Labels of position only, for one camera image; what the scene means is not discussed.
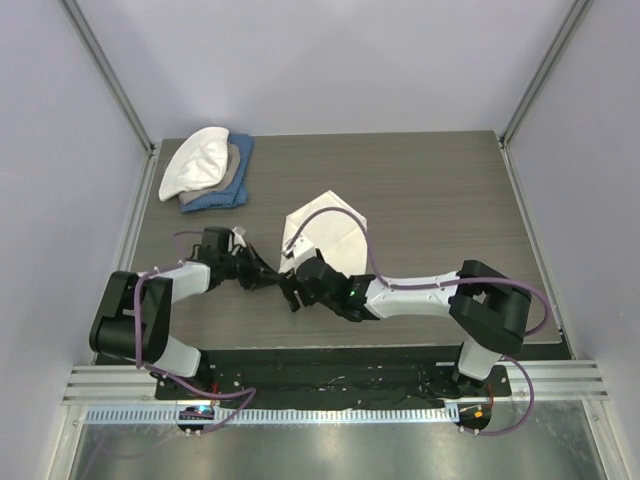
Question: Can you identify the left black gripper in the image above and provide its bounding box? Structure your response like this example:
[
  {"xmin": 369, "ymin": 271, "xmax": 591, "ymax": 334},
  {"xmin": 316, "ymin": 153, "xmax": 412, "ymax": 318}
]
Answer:
[{"xmin": 220, "ymin": 243, "xmax": 278, "ymax": 291}]

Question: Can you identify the white cloth napkin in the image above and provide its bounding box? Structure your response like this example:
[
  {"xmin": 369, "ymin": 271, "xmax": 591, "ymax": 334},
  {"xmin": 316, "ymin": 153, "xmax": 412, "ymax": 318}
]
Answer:
[{"xmin": 281, "ymin": 190, "xmax": 368, "ymax": 276}]

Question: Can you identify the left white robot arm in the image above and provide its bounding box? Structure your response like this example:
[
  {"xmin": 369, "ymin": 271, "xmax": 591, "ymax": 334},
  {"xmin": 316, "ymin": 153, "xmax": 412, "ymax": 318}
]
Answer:
[{"xmin": 89, "ymin": 227, "xmax": 280, "ymax": 399}]

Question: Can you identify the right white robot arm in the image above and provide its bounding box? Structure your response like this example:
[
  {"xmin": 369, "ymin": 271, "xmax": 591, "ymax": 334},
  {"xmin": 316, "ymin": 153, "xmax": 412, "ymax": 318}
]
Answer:
[{"xmin": 281, "ymin": 255, "xmax": 531, "ymax": 398}]

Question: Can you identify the blue checkered cloth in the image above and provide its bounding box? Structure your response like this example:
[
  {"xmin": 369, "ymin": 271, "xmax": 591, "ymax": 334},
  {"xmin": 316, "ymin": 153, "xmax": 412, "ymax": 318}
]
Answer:
[{"xmin": 180, "ymin": 133, "xmax": 254, "ymax": 213}]

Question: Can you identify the grey cloth in pile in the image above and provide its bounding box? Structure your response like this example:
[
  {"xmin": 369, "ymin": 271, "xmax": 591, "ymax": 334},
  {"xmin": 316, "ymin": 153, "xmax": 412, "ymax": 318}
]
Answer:
[{"xmin": 178, "ymin": 143, "xmax": 241, "ymax": 204}]

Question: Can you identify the white folded cloth on pile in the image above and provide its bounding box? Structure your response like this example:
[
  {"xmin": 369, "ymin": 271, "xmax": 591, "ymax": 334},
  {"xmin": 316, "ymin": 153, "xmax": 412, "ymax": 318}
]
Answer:
[{"xmin": 158, "ymin": 127, "xmax": 230, "ymax": 202}]

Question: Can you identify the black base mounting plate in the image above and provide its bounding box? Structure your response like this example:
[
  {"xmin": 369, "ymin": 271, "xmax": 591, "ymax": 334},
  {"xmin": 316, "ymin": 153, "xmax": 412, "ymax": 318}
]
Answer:
[{"xmin": 154, "ymin": 347, "xmax": 514, "ymax": 409}]

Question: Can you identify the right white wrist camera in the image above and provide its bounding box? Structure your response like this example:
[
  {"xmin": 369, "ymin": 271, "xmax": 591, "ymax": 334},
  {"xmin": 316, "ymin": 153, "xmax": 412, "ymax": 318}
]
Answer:
[{"xmin": 282, "ymin": 235, "xmax": 316, "ymax": 263}]

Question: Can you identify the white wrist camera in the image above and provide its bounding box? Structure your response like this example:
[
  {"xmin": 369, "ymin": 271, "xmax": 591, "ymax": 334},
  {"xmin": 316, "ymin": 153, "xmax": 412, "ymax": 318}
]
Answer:
[
  {"xmin": 282, "ymin": 235, "xmax": 316, "ymax": 263},
  {"xmin": 230, "ymin": 226, "xmax": 247, "ymax": 251}
]

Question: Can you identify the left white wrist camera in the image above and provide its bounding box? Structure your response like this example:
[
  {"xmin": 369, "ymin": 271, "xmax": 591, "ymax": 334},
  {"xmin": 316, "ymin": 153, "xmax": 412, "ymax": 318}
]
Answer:
[{"xmin": 230, "ymin": 226, "xmax": 247, "ymax": 251}]

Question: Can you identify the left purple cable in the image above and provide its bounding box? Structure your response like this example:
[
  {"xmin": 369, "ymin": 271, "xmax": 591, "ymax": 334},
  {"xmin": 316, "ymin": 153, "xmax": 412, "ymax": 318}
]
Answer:
[{"xmin": 133, "ymin": 230, "xmax": 259, "ymax": 434}]

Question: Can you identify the purple cable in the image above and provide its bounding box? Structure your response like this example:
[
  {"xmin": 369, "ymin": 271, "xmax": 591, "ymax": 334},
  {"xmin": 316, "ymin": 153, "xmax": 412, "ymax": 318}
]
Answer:
[
  {"xmin": 133, "ymin": 230, "xmax": 259, "ymax": 434},
  {"xmin": 282, "ymin": 205, "xmax": 551, "ymax": 435}
]

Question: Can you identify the white slotted cable duct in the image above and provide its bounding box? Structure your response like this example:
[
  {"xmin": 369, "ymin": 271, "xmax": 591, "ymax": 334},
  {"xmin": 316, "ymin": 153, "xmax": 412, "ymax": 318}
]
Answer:
[{"xmin": 84, "ymin": 404, "xmax": 459, "ymax": 426}]

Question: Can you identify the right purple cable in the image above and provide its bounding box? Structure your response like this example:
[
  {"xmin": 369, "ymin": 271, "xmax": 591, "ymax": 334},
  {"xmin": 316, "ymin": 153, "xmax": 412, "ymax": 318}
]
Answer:
[{"xmin": 282, "ymin": 205, "xmax": 551, "ymax": 435}]

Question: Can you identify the left aluminium frame post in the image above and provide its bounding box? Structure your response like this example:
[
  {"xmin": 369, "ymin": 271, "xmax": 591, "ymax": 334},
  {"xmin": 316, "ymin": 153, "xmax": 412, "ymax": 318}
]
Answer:
[{"xmin": 59, "ymin": 0, "xmax": 154, "ymax": 156}]

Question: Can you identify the aluminium frame post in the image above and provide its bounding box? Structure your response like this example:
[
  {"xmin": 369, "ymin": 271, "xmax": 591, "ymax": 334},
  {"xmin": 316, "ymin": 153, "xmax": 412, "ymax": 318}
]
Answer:
[
  {"xmin": 59, "ymin": 0, "xmax": 154, "ymax": 156},
  {"xmin": 499, "ymin": 0, "xmax": 593, "ymax": 148}
]

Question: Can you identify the right aluminium frame post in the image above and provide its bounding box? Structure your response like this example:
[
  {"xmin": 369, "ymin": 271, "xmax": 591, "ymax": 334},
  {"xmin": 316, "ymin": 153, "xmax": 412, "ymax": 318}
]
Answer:
[{"xmin": 499, "ymin": 0, "xmax": 593, "ymax": 148}]

